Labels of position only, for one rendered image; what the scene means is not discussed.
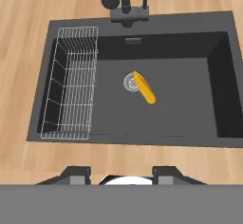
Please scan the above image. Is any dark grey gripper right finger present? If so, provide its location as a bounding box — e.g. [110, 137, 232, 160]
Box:
[152, 165, 208, 186]

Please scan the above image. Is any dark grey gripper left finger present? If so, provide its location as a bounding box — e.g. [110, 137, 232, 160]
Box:
[35, 166, 92, 186]

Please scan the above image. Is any white bowl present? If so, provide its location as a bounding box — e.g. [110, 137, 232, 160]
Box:
[99, 175, 156, 186]

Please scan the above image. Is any dark grey sink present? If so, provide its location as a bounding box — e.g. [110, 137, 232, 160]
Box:
[26, 10, 243, 149]

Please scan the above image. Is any yellow corn cob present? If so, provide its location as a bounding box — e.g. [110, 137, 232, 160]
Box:
[132, 70, 157, 105]

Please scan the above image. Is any silver sink drain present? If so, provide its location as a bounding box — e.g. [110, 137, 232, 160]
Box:
[122, 71, 140, 92]

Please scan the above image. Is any dark grey tap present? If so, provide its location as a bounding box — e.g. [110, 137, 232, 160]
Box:
[101, 0, 150, 29]

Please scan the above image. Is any white wire rack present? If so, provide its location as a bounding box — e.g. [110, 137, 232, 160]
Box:
[40, 26, 100, 140]

